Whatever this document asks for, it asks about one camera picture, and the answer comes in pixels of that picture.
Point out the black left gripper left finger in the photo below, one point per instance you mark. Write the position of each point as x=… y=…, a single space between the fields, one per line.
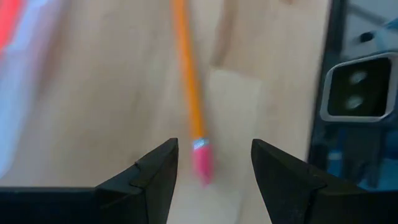
x=149 y=186

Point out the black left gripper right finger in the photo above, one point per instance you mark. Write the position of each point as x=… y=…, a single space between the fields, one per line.
x=280 y=186

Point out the orange pencil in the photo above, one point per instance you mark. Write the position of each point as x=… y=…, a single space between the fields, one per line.
x=189 y=93

